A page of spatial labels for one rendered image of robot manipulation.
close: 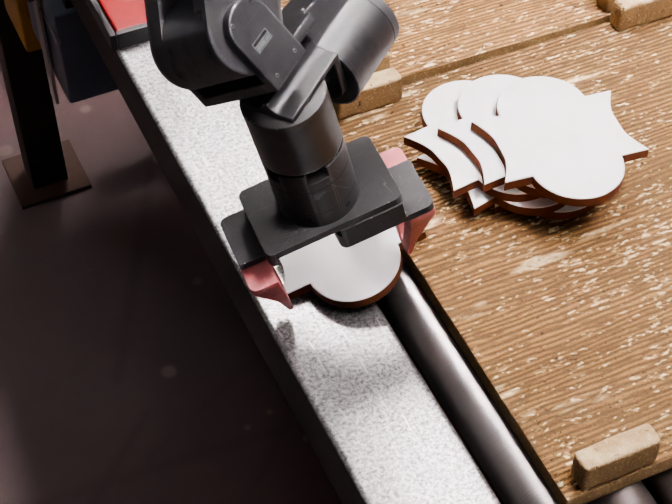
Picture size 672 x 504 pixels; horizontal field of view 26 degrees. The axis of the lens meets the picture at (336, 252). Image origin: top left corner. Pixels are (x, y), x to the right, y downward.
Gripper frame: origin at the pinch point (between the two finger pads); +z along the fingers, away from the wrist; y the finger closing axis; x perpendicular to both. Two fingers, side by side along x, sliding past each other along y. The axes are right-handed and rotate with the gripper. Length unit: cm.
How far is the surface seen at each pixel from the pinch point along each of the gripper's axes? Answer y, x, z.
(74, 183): 27, -108, 90
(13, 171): 35, -115, 88
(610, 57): -29.3, -15.0, 8.1
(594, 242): -18.3, 3.4, 5.5
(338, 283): 0.9, -0.1, 1.4
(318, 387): 5.5, 7.1, 2.1
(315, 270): 2.0, -2.1, 1.4
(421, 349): -2.6, 6.3, 4.5
